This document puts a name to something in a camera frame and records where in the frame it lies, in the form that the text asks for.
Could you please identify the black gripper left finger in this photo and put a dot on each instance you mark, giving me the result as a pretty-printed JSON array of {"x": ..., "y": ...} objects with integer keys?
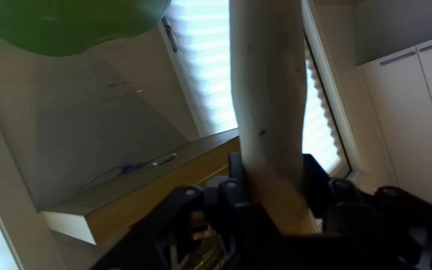
[{"x": 237, "y": 206}]

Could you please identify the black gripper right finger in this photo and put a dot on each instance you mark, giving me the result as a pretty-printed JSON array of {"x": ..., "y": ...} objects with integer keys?
[{"x": 326, "y": 194}]

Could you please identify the white bin green lid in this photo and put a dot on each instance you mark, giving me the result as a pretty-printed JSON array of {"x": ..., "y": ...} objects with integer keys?
[{"x": 66, "y": 27}]

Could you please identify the wooden wall shelf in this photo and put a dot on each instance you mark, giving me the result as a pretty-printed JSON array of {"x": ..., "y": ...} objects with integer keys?
[{"x": 110, "y": 209}]

